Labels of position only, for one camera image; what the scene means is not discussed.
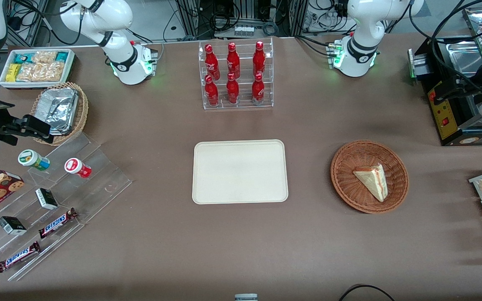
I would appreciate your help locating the triangle sandwich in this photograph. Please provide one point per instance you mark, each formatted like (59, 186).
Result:
(373, 179)

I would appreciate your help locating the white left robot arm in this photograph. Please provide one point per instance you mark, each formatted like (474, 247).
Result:
(362, 25)

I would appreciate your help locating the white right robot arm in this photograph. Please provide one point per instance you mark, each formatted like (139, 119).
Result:
(119, 16)

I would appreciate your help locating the light tan wicker basket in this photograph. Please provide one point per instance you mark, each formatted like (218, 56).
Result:
(83, 108)

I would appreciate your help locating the brown round wicker basket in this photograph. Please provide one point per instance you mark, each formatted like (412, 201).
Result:
(345, 184)

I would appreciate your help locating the cream plastic tray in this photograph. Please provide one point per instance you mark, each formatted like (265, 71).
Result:
(241, 171)

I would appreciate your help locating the black machine yellow panel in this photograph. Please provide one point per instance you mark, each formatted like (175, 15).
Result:
(448, 121)

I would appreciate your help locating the silver foil packet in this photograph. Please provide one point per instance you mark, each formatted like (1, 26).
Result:
(59, 108)

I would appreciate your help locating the green lid snack cup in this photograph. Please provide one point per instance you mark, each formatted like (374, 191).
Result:
(32, 159)

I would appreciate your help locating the white rectangular snack bin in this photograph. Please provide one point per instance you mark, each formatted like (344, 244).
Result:
(36, 85)

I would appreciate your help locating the yellow snack packet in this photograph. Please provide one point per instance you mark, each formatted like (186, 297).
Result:
(13, 72)

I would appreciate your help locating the red lid snack cup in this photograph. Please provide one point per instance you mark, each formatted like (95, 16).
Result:
(77, 167)

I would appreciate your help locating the clear rice cracker bag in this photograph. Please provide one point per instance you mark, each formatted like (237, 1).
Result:
(44, 57)
(40, 72)

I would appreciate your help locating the teal snack packet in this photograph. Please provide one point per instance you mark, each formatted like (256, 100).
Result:
(62, 56)
(22, 58)

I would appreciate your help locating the small black box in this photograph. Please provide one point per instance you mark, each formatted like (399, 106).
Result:
(11, 225)
(46, 199)

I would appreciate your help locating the clear acrylic stepped display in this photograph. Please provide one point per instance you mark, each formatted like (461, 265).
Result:
(98, 175)

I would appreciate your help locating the Snickers chocolate bar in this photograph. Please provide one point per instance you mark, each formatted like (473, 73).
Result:
(58, 223)
(18, 256)

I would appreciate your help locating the red cola bottle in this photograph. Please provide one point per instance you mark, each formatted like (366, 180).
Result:
(259, 58)
(211, 93)
(233, 59)
(232, 91)
(211, 62)
(258, 90)

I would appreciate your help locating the clear acrylic bottle rack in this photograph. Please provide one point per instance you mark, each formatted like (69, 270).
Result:
(246, 83)

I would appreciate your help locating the white power strip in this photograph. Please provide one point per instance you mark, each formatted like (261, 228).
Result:
(244, 30)

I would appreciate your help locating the grey device at table edge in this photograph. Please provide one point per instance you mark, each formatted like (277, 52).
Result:
(246, 297)

